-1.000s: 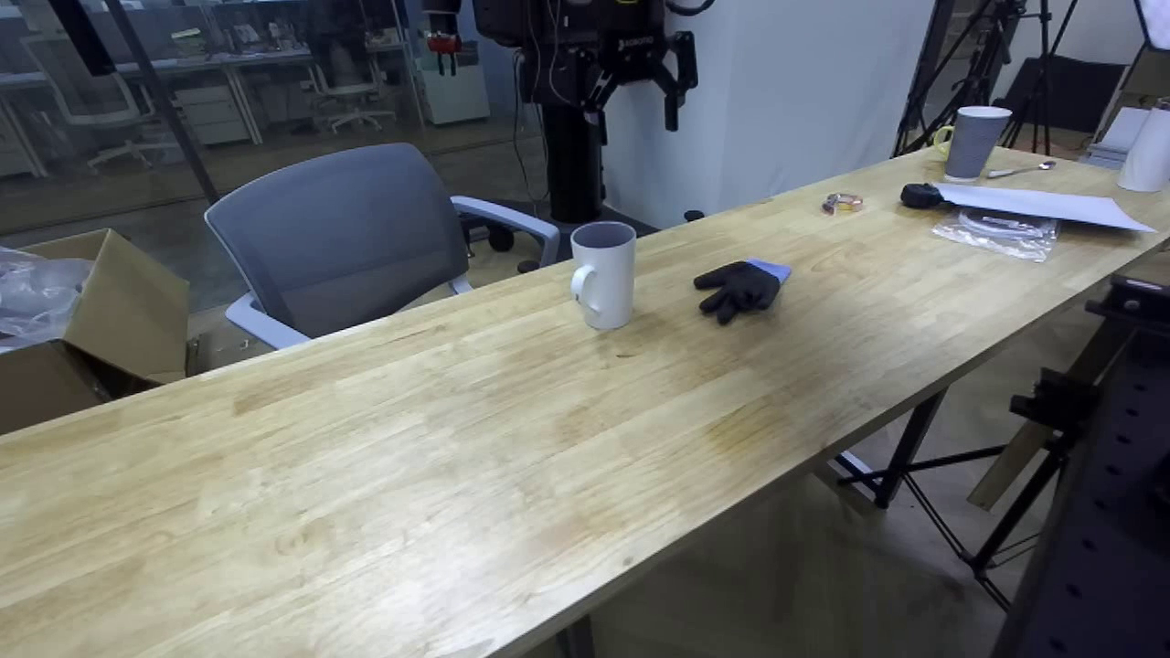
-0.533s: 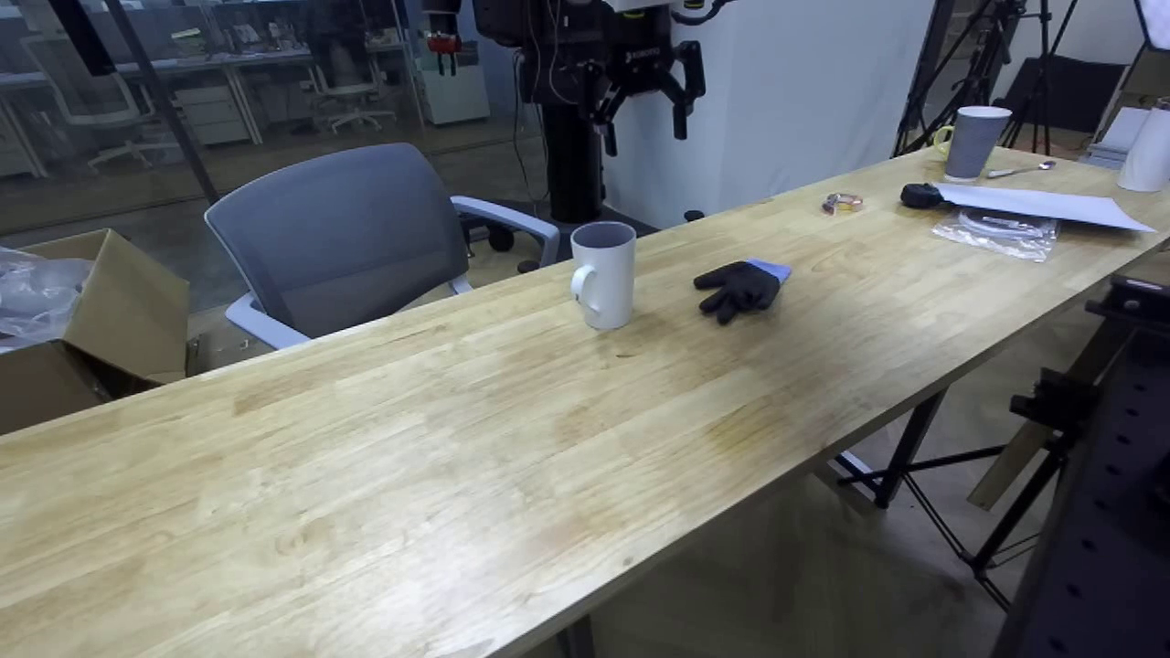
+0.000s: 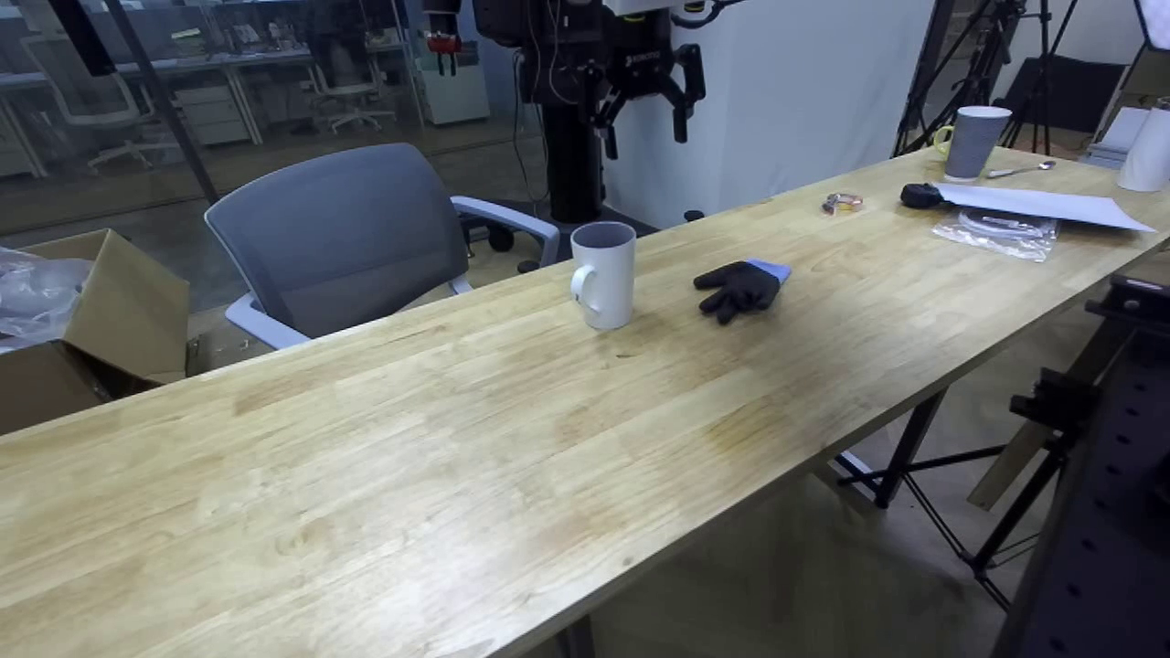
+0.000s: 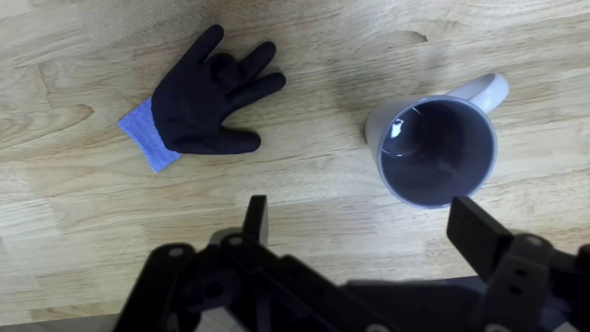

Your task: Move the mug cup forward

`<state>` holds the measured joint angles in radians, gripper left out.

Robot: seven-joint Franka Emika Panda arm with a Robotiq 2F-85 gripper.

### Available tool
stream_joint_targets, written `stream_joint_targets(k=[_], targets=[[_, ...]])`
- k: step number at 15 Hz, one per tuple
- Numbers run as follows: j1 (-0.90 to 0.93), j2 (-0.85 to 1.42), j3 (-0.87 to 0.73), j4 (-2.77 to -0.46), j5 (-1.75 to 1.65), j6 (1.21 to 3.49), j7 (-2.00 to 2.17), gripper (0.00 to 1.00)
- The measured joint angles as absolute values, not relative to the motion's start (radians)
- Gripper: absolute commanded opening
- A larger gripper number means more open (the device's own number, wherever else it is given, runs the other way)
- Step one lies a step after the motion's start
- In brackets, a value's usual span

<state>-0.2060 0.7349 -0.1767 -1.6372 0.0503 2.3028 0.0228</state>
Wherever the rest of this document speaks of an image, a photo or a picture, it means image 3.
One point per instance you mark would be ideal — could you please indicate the brown cardboard box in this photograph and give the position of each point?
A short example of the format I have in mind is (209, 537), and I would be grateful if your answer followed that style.
(133, 306)

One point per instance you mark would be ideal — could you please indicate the distant office chair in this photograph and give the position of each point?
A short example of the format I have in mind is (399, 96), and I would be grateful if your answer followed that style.
(350, 96)

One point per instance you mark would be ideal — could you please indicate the wooden strip with clamp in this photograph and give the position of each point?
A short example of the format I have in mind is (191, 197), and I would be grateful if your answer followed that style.
(1035, 433)

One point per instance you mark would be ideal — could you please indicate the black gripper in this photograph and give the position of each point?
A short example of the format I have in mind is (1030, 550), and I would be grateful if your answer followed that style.
(634, 48)

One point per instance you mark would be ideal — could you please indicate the grey mesh office chair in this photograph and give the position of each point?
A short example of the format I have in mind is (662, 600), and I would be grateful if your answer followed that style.
(332, 233)

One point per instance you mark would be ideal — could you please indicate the black pedestal stand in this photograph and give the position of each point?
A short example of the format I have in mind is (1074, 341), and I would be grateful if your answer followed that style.
(568, 170)

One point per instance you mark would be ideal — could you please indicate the black folding table legs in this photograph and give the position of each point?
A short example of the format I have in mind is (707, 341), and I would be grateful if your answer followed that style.
(908, 445)

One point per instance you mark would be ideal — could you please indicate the black slanted pole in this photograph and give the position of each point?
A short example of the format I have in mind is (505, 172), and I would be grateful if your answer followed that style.
(160, 104)

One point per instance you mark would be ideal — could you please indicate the black optical breadboard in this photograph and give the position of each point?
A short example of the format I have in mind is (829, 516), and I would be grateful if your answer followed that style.
(1109, 515)

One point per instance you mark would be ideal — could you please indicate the small black oval object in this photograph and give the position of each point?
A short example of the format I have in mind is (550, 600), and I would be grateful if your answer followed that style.
(920, 197)

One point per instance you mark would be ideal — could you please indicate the flat clear plastic bag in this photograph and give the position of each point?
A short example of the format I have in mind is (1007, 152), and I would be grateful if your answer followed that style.
(999, 235)

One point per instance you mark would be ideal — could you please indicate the white paper sheets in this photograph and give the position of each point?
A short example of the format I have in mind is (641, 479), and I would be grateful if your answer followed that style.
(1047, 207)

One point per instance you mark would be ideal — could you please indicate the crumpled clear plastic bag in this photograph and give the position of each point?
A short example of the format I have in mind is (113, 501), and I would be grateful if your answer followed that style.
(39, 298)

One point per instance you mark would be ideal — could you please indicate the black work glove blue cuff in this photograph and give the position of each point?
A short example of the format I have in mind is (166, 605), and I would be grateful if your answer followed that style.
(737, 292)

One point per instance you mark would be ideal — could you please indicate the grey paper cup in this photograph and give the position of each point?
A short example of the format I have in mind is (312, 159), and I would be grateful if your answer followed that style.
(979, 140)

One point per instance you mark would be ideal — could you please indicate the small tape roll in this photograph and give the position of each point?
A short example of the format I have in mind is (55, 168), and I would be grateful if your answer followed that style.
(843, 203)

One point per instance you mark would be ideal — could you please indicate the white machine with red part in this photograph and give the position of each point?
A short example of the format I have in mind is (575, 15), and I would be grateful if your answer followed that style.
(450, 85)

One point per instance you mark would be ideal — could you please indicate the white ceramic mug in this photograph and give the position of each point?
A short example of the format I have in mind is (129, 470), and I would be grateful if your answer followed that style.
(609, 280)

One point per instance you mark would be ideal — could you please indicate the white paper roll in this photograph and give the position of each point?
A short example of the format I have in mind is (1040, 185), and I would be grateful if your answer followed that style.
(1151, 152)

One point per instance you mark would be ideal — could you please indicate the black tripod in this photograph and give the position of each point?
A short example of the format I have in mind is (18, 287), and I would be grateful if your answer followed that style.
(934, 76)

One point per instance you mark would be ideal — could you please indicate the silver pen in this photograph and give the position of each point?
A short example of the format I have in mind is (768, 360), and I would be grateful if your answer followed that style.
(1023, 170)

